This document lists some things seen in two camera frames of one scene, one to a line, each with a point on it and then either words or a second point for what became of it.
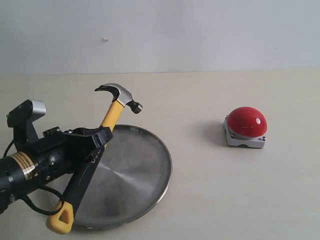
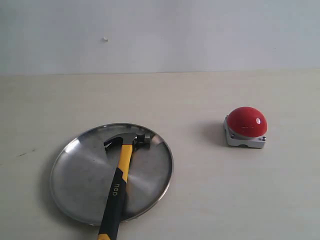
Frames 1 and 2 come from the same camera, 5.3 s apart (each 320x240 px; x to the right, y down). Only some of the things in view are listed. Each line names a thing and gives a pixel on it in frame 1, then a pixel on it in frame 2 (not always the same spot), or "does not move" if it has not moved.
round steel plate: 132,178 does not move
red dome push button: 245,125 does not move
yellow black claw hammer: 59,221 -> 130,142
